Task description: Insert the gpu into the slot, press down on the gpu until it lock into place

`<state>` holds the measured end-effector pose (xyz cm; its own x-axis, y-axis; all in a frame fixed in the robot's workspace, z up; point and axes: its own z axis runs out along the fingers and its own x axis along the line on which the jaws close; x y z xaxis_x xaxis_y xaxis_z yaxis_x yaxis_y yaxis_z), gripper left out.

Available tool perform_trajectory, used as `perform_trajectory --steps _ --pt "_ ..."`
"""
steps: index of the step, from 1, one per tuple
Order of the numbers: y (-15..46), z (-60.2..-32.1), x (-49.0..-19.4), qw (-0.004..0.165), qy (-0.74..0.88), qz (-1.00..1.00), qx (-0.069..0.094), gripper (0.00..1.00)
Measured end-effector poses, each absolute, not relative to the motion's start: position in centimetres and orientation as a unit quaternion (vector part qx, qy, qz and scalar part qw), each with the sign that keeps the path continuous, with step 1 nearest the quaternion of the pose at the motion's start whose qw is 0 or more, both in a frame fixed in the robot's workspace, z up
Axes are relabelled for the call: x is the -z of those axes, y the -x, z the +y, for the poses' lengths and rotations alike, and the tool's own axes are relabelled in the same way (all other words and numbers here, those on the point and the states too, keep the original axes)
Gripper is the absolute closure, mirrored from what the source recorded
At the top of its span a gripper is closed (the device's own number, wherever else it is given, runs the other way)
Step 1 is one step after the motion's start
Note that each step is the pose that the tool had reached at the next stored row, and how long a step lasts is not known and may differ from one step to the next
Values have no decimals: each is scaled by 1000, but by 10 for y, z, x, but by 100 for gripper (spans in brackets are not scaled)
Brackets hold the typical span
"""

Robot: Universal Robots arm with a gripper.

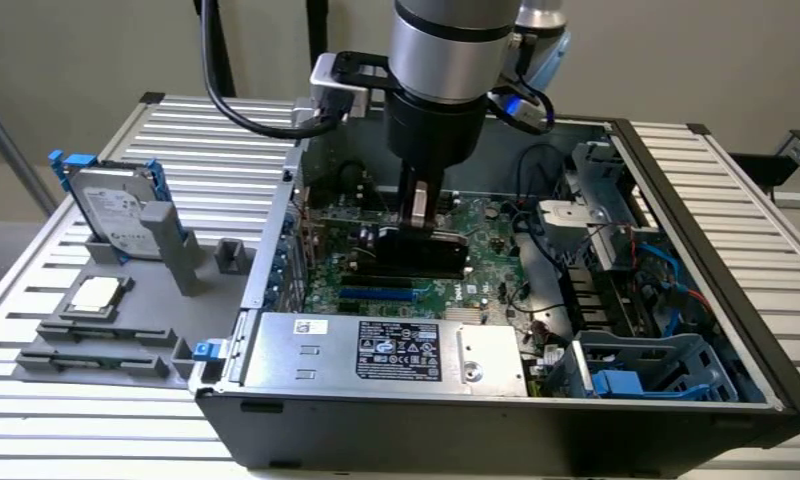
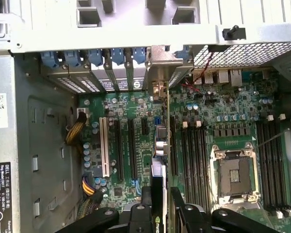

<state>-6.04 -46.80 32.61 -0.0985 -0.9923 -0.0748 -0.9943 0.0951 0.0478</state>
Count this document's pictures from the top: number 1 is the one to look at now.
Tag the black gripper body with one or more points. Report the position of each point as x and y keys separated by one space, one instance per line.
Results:
x=433 y=130

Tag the black graphics card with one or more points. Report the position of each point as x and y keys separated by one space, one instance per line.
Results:
x=421 y=252

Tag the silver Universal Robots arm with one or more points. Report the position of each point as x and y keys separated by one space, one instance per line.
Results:
x=447 y=45

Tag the blue expansion slot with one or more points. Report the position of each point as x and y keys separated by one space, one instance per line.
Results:
x=376 y=295

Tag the green motherboard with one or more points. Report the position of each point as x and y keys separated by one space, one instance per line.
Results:
x=480 y=285

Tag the grey metal drive cage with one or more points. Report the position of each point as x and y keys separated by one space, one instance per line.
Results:
x=607 y=200

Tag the black stand pole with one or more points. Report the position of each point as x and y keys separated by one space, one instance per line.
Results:
x=317 y=25

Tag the silver power supply unit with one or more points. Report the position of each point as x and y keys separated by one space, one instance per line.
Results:
x=333 y=355

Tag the blue case latch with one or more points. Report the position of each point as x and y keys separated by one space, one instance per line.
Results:
x=208 y=351

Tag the hard disk in blue carrier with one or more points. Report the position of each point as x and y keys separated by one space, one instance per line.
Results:
x=116 y=210

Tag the grey parts rack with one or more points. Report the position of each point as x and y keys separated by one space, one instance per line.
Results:
x=140 y=305

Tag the open black PC case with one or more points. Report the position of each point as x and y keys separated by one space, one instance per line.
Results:
x=493 y=430

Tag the blue plastic disk bay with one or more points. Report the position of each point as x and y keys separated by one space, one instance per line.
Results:
x=660 y=367

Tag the silver CPU chip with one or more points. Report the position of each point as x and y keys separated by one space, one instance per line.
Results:
x=98 y=296

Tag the grey metal leaning pole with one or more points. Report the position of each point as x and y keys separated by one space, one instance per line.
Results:
x=9 y=150

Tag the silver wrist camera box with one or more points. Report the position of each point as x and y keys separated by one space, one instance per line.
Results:
x=336 y=82

